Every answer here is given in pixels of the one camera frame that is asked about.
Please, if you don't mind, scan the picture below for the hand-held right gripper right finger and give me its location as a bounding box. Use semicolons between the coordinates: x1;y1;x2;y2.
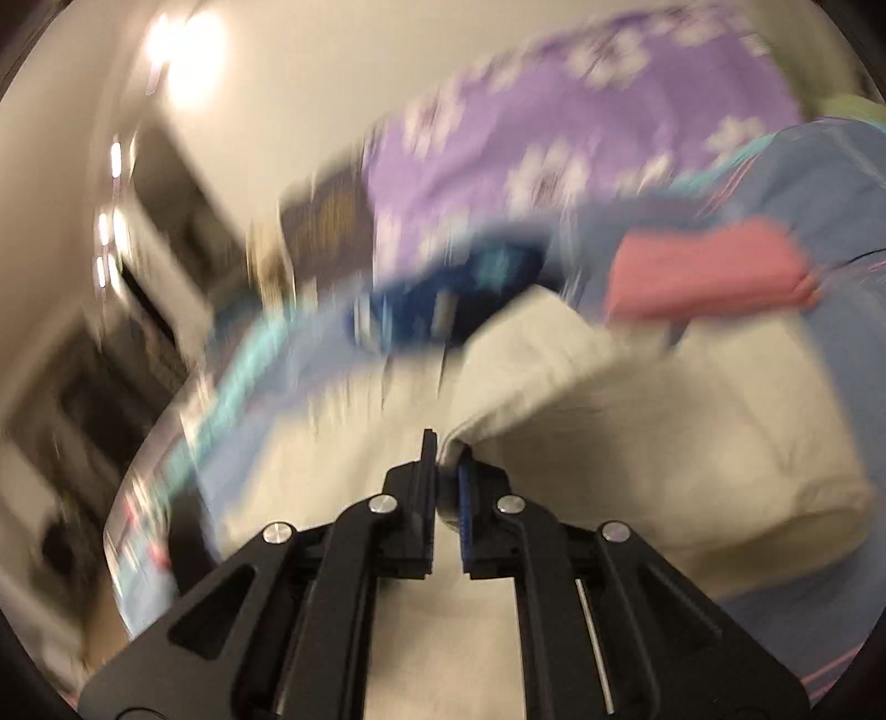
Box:
453;446;811;720

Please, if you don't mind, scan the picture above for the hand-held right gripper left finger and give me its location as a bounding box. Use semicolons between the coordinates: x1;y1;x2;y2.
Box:
78;429;439;720

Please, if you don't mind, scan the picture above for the beige cloth garment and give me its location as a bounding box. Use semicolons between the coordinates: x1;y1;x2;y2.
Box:
228;284;877;720

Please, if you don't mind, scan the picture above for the navy star-print garment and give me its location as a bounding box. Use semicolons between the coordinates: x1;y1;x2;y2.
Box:
346;232;555;351

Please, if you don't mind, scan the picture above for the teal fringed cloth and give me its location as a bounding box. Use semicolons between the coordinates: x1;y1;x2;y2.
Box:
162;305;326;492

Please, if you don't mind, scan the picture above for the dark patterned pillow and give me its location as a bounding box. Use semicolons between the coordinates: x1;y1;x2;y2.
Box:
277;166;378;299

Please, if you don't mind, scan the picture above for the pink folded cloth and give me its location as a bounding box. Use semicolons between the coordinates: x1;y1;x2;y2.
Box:
605;218;825;323

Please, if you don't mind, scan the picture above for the purple floral pillow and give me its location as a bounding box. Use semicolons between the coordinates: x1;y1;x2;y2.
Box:
363;7;804;278

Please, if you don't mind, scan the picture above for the blue striped blanket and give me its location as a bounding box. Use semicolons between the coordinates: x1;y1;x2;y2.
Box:
104;117;886;697

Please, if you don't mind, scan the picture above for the ceiling light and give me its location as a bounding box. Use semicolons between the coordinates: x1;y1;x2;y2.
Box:
144;10;229;94

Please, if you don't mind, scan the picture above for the green pillow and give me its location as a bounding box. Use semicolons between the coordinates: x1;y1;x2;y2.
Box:
820;93;882;127

